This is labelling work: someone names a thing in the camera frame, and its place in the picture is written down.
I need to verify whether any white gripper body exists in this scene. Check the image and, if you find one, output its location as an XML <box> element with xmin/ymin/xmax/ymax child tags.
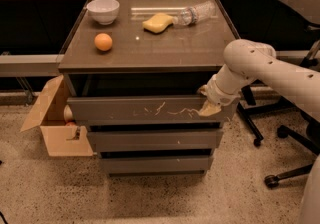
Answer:
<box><xmin>204</xmin><ymin>75</ymin><xmax>240</xmax><ymax>106</ymax></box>

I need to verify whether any grey top drawer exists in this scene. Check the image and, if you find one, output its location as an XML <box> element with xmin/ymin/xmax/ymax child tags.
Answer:
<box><xmin>67</xmin><ymin>95</ymin><xmax>237</xmax><ymax>126</ymax></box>

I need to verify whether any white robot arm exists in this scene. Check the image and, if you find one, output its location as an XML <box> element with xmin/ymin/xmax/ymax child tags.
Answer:
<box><xmin>198</xmin><ymin>39</ymin><xmax>320</xmax><ymax>224</ymax></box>

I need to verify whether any grey middle drawer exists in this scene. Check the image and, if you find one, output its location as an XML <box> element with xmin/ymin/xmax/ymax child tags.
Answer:
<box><xmin>87</xmin><ymin>129</ymin><xmax>222</xmax><ymax>152</ymax></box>

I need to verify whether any grey drawer cabinet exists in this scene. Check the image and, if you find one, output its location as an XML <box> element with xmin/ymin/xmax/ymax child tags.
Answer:
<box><xmin>58</xmin><ymin>0</ymin><xmax>250</xmax><ymax>178</ymax></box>

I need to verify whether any open cardboard box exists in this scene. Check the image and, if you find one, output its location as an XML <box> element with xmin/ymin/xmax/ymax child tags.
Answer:
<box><xmin>21</xmin><ymin>75</ymin><xmax>93</xmax><ymax>157</ymax></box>

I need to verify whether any clear plastic bottle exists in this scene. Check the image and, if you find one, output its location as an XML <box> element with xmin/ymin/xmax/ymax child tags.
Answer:
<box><xmin>173</xmin><ymin>1</ymin><xmax>216</xmax><ymax>26</ymax></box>

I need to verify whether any yellow sponge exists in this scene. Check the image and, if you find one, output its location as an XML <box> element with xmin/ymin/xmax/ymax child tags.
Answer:
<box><xmin>142</xmin><ymin>13</ymin><xmax>173</xmax><ymax>34</ymax></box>

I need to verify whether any orange fruit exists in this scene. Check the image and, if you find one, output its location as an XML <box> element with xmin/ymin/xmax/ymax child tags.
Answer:
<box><xmin>94</xmin><ymin>33</ymin><xmax>113</xmax><ymax>51</ymax></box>

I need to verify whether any white ceramic bowl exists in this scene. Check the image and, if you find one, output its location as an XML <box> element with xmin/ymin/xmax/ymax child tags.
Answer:
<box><xmin>86</xmin><ymin>0</ymin><xmax>120</xmax><ymax>25</ymax></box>

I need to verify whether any tape roll in box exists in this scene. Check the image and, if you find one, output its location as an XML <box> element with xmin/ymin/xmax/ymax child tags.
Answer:
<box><xmin>63</xmin><ymin>105</ymin><xmax>73</xmax><ymax>122</ymax></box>

